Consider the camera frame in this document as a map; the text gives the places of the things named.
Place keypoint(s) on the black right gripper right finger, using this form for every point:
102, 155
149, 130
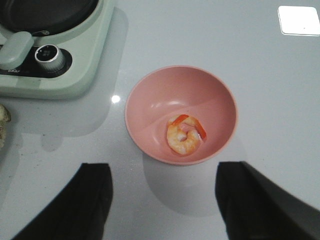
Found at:
255, 208

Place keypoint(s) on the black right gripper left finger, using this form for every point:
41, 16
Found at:
79, 211

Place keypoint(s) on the cooked orange shrimp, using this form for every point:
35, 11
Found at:
184, 134

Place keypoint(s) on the white bread slice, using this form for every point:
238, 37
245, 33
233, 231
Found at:
5, 117

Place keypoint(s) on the pink plastic bowl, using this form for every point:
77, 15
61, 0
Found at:
186, 91

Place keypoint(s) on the green breakfast maker base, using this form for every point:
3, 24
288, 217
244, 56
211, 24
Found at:
22, 77

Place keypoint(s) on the right silver control knob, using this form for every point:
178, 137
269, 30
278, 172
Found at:
50, 58

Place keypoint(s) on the black round frying pan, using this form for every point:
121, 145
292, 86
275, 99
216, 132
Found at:
44, 17

